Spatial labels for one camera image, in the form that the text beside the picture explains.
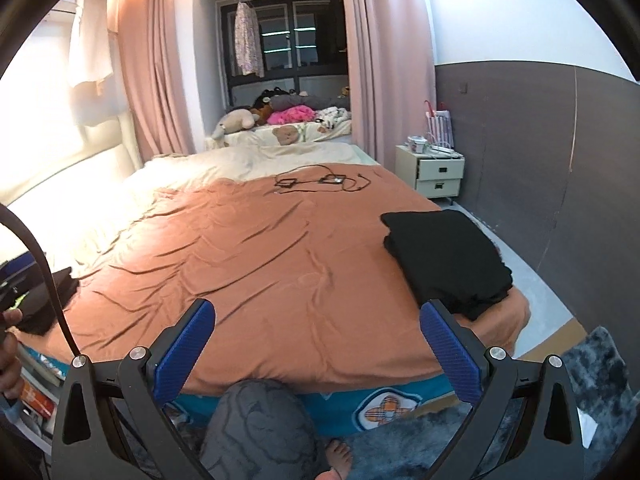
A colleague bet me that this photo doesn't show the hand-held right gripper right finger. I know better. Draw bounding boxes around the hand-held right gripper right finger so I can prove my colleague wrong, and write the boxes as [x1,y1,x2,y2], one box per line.
[419,298,576,480]

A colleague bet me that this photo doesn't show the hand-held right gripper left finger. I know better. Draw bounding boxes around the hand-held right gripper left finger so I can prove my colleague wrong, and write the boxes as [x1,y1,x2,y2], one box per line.
[51,297,217,480]

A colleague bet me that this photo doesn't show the stack of black pants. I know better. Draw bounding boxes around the stack of black pants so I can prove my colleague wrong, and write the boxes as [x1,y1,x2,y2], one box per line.
[10,265,81,336]
[380,210,515,322]

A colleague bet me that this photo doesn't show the person's left hand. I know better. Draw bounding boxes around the person's left hand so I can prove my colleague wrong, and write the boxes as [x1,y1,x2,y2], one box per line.
[0,307,25,399]

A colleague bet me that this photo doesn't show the brown blanket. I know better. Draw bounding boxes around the brown blanket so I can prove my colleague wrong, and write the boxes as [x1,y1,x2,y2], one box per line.
[10,162,532,396]

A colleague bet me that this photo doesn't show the orange box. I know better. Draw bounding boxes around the orange box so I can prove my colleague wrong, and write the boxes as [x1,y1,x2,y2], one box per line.
[20,382,57,420]

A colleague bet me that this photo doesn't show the grey shaggy rug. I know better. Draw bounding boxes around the grey shaggy rug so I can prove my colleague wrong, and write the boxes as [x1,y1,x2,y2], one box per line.
[320,327,632,480]

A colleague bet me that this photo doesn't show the person's bare foot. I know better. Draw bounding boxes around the person's bare foot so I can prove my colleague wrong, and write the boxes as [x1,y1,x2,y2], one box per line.
[324,439,354,471]

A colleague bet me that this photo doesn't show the white paper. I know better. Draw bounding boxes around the white paper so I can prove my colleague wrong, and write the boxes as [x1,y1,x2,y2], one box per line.
[565,385,601,453]

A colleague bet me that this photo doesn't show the white nightstand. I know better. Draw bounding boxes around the white nightstand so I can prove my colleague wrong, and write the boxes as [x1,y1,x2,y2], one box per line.
[395,144,466,206]

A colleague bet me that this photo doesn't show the striped gift bag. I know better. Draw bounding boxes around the striped gift bag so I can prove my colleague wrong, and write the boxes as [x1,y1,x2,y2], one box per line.
[425,101,453,147]

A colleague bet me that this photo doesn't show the beige plush dog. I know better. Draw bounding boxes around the beige plush dog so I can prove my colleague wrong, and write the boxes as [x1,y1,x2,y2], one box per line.
[210,107,261,142]

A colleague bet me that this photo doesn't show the pink curtain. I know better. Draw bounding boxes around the pink curtain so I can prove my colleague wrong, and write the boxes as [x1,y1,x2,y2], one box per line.
[336,0,438,167]
[116,0,196,161]

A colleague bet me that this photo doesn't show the pink plush toy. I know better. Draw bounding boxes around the pink plush toy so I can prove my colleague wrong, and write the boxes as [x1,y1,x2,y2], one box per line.
[266,106,316,126]

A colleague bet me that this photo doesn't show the black and white spotted cloth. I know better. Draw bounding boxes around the black and white spotted cloth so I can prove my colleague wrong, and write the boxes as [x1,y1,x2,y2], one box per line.
[315,107,353,133]

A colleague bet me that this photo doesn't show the hanging white shirt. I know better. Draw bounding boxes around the hanging white shirt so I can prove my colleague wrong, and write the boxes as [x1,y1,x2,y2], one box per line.
[67,0,128,126]

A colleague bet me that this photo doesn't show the black plush toy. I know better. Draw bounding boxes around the black plush toy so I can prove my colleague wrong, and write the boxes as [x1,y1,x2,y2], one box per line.
[250,89,296,121]

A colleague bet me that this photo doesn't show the grey pillow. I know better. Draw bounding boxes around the grey pillow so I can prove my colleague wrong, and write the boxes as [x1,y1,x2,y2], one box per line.
[270,94,351,113]

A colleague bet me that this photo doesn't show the hanging floral garment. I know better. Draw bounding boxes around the hanging floral garment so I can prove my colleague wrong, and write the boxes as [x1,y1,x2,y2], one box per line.
[234,1,266,78]

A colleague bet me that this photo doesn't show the dark window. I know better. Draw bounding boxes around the dark window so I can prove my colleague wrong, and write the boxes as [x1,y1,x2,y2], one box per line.
[217,0,351,106]

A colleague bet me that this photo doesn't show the hanging dark garment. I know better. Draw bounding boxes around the hanging dark garment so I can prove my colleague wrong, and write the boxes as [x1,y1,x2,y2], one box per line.
[327,0,349,56]

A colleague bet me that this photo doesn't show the tangled black cables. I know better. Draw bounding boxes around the tangled black cables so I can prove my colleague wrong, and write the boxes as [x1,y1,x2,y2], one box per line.
[274,164,371,196]

